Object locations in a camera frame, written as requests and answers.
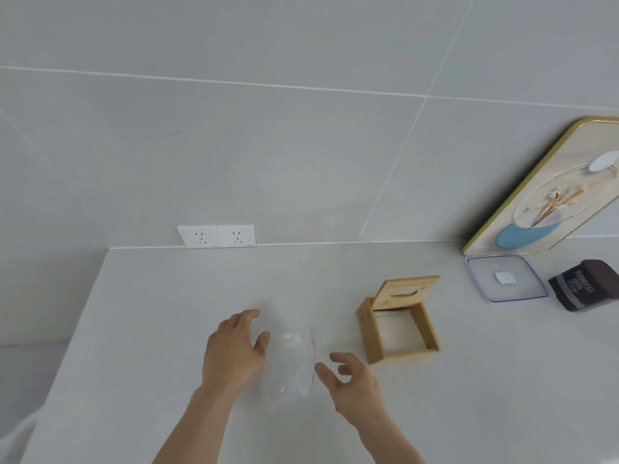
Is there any gold-rimmed floral tray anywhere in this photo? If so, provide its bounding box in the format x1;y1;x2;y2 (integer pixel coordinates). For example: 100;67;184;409
462;117;619;256

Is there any person's left forearm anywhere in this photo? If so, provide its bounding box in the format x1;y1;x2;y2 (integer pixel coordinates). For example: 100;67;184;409
152;386;239;464

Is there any clear plastic bag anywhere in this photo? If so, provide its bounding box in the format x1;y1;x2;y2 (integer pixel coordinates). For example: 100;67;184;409
262;328;318;415

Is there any person's left hand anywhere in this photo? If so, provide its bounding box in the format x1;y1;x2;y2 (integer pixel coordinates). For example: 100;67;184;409
200;309;271;402

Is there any person's right forearm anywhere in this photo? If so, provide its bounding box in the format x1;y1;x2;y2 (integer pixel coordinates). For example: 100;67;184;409
359;410;427;464

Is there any clear square plastic lid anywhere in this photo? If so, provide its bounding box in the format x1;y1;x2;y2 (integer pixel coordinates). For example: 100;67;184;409
465;253;550;304

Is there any person's right hand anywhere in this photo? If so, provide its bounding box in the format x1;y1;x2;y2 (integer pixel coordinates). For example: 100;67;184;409
314;353;388;431

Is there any dark purple packet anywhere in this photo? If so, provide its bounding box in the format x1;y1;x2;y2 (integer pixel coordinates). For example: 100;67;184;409
547;259;619;313

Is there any wooden box with hinged lid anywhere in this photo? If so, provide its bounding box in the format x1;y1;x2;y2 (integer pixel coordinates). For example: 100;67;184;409
356;275;442;366

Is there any white double wall socket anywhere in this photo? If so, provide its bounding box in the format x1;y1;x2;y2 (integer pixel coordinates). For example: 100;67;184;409
177;224;256;249

